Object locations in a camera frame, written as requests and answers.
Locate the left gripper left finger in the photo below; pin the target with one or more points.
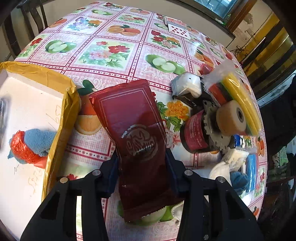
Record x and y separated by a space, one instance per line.
55 219

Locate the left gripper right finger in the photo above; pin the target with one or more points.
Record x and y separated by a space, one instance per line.
212 209

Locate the white face tissue pack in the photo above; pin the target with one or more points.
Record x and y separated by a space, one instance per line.
235 159

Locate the blue red sponge cloth pack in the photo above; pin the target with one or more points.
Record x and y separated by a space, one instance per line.
252 164

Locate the dark red foil packet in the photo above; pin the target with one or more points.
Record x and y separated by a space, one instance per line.
129 114

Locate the blue rag with red band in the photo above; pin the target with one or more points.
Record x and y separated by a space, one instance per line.
31 146

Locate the yellow multicolour sponge pack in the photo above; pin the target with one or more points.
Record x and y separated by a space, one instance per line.
224 85

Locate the white cloth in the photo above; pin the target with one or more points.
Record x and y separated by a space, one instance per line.
211 172

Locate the dark red jar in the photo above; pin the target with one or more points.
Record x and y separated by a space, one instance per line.
193 136

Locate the beige tape roll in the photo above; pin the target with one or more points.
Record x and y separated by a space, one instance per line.
230 119

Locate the yellow taped foam box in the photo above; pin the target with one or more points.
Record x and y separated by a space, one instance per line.
38 109

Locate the wooden chair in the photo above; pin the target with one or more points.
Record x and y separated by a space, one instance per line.
28 9

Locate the playing cards stack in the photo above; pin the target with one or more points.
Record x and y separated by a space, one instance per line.
177 27

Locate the barred window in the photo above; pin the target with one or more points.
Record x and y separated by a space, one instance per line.
223 11

